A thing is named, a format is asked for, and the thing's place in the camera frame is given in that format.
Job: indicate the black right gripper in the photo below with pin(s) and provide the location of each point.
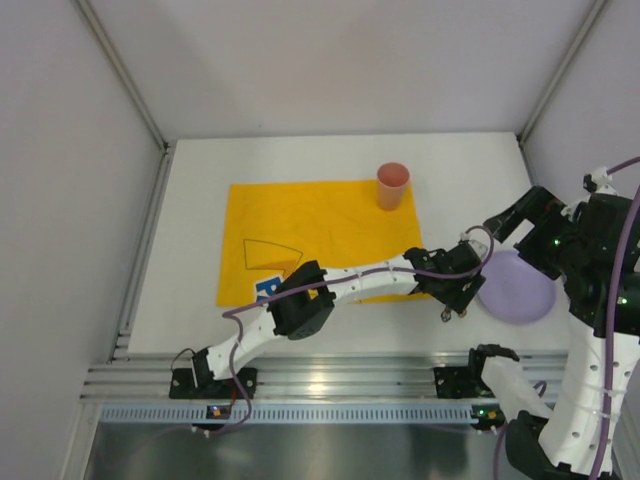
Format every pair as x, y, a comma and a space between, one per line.
531, 232

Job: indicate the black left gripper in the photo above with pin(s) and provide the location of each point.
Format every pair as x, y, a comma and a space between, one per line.
461, 298

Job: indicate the purple metal fork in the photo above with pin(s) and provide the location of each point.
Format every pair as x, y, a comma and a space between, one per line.
445, 315

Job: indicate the pink plastic cup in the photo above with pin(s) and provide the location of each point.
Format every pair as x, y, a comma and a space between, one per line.
392, 180

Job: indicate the yellow printed cloth placemat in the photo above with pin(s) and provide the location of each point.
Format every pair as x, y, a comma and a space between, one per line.
272, 229

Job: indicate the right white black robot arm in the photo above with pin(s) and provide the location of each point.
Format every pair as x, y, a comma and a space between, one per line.
593, 246

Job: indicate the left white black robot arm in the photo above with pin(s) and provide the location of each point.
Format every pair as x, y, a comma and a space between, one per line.
301, 305

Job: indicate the lilac plastic plate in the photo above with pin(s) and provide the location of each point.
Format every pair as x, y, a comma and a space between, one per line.
515, 292

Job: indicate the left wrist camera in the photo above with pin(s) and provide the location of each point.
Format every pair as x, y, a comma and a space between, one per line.
480, 249

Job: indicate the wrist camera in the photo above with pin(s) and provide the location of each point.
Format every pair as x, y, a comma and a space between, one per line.
599, 181
480, 249

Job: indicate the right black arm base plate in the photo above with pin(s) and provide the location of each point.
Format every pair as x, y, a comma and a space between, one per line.
455, 382

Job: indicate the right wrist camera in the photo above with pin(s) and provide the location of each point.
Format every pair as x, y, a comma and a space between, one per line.
599, 181

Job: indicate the aluminium frame post right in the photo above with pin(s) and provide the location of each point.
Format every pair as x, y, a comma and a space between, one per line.
594, 14

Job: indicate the aluminium frame post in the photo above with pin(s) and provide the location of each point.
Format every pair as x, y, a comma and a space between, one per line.
97, 30
594, 14

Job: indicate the aluminium frame post left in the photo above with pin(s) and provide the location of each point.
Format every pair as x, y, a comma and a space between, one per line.
97, 30

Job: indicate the aluminium mounting rail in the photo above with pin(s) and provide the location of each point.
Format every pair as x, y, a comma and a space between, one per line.
323, 378

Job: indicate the slotted grey cable duct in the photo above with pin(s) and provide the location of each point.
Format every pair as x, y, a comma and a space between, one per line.
482, 417

